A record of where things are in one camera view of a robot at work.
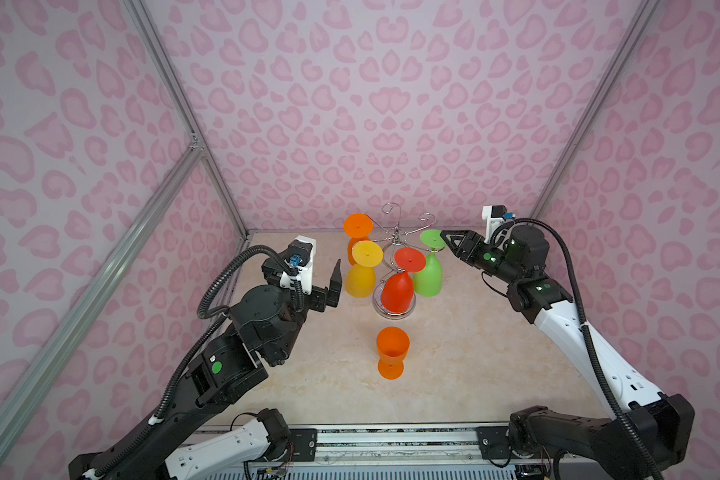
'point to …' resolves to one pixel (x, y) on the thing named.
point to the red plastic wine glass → (398, 288)
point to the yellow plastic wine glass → (361, 278)
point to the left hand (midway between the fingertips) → (313, 251)
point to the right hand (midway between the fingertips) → (446, 234)
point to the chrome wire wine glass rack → (397, 239)
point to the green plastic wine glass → (428, 281)
